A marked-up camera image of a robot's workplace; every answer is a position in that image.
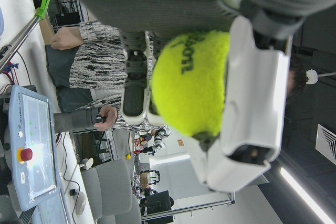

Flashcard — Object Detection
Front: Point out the red cable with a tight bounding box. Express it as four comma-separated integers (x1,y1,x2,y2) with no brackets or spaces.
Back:
2,50,33,86

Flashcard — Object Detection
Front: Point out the left robot hand white grey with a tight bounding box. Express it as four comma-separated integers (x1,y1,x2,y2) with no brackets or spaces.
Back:
56,0,336,193

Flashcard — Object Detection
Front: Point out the yellow-green tennis ball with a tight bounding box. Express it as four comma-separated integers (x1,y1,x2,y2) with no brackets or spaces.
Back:
151,30,232,138

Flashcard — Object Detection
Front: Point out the black monitor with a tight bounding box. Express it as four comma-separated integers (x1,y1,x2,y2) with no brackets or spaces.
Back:
145,190,174,224

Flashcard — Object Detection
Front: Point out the aluminium frame profile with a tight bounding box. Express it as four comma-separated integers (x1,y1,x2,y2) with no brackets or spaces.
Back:
140,191,236,221

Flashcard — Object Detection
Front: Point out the large robot teach pendant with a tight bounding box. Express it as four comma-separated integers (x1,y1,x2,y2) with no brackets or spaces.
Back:
7,84,58,212

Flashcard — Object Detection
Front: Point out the ceiling light strip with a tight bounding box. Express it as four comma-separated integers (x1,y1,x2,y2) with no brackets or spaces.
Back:
279,167,336,224

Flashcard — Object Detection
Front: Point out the thin black cable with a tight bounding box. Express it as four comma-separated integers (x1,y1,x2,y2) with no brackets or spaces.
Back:
54,131,82,196

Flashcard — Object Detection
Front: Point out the white air vent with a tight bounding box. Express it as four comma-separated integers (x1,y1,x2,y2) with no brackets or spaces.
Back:
314,123,336,164

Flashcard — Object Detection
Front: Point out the green plastic clip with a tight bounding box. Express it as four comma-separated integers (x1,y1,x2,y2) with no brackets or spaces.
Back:
36,0,52,20

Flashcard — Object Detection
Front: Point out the white round sensor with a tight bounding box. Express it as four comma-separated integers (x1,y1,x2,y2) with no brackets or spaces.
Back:
306,69,336,86

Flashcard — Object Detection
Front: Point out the person in patterned shirt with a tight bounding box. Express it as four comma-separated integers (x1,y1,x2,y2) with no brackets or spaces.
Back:
44,20,308,133

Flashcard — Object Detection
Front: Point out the grey office chair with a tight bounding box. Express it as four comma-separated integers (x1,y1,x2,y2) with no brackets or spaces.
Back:
79,158,143,224

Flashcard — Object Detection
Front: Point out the metal rod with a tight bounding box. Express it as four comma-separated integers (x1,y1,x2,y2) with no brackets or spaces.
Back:
0,15,40,74

